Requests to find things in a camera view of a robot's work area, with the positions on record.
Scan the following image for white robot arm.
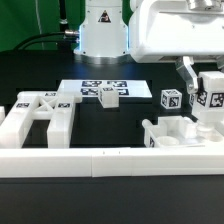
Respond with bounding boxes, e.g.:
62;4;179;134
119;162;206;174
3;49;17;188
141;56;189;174
129;0;224;94

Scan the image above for black cable bundle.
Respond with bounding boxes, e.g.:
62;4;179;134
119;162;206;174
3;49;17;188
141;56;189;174
13;29;81;52

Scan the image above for white tagged cube left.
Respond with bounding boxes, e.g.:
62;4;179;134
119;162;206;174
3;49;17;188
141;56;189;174
160;89;182;109

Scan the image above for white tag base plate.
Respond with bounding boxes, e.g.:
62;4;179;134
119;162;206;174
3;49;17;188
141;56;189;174
57;79;153;100

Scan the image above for white chair seat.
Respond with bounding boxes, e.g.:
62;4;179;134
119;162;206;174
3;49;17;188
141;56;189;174
142;116;224;148

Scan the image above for white left fence stub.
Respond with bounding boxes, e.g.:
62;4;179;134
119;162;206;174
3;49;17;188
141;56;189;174
0;106;5;125

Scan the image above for white front fence wall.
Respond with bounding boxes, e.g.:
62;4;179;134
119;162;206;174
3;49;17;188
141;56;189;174
0;147;224;178

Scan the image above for white tagged cube right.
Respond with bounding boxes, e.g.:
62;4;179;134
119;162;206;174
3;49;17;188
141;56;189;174
189;94;196;107

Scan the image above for white chair back frame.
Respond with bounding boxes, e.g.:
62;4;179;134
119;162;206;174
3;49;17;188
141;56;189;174
0;91;82;149

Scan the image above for white tagged cube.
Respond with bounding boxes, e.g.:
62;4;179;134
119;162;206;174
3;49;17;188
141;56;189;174
189;94;196;107
160;89;182;109

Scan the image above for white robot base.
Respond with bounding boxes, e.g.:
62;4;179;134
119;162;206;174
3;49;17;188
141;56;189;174
74;0;131;65

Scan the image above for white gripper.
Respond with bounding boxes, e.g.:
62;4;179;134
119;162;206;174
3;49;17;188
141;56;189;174
129;0;224;94

